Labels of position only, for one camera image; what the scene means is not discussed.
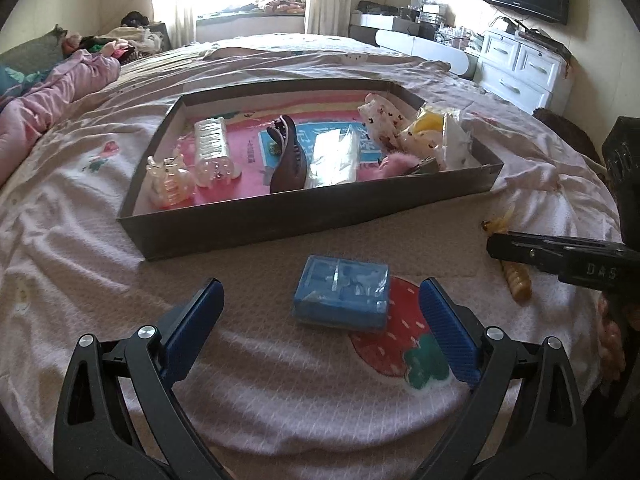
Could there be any clear plastic hair claw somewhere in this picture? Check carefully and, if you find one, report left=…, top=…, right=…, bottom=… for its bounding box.
left=192, top=116, right=243, bottom=188

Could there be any clear plastic accessory packet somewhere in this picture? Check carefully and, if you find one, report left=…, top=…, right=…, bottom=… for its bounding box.
left=305, top=127, right=362, bottom=190

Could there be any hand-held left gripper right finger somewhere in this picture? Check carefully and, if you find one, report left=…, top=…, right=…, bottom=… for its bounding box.
left=419, top=276, right=588, bottom=480

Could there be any bag of yellow hair ties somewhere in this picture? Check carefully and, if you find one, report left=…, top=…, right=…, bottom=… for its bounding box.
left=400, top=105, right=473, bottom=171

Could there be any person's right hand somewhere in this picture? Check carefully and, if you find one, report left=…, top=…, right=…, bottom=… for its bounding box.
left=597, top=295, right=628, bottom=378

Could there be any black set-top box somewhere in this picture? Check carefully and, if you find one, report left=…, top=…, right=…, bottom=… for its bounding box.
left=515, top=27, right=571, bottom=58

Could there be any pile of clothes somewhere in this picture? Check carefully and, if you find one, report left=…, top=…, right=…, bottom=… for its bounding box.
left=62, top=10, right=168, bottom=56

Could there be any brown oval hair clip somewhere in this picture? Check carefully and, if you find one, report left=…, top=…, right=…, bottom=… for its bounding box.
left=266, top=115, right=308, bottom=193

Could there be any pink fluffy hair clip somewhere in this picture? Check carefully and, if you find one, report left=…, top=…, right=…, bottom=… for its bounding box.
left=377, top=154, right=441, bottom=178

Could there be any teal pillow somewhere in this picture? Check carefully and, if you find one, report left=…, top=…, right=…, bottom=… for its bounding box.
left=0, top=25, right=68, bottom=96

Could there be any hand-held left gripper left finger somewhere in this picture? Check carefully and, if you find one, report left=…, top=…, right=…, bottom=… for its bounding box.
left=52, top=276, right=226, bottom=480

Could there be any pink and blue printed book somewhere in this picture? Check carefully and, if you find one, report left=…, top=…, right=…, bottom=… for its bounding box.
left=190, top=110, right=396, bottom=206

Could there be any pink blanket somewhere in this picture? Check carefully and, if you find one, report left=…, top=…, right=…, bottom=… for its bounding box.
left=0, top=50, right=121, bottom=186

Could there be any polka-dot fabric scrunchie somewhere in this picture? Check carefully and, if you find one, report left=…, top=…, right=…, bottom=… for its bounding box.
left=357, top=92, right=408, bottom=153

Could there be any white rounded table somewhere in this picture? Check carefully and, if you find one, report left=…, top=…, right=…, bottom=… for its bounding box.
left=374, top=27, right=478, bottom=80

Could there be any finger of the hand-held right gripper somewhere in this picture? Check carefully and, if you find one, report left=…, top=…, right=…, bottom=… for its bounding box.
left=486, top=231, right=628, bottom=277

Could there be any white drawer dresser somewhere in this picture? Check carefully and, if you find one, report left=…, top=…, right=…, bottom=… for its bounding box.
left=472, top=29, right=568, bottom=111

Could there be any blue plastic box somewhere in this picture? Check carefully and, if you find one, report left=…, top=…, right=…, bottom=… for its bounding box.
left=291, top=255, right=391, bottom=332

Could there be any white flower hair claw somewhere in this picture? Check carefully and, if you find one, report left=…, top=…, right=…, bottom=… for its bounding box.
left=146, top=155, right=197, bottom=210

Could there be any dark cardboard tray box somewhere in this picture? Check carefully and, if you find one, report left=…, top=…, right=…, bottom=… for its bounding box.
left=116, top=79, right=505, bottom=262

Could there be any dark brown chair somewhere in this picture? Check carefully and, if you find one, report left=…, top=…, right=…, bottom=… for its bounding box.
left=532, top=107, right=603, bottom=166

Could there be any bedding on windowsill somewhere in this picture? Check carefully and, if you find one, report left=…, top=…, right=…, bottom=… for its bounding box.
left=260, top=0, right=307, bottom=15

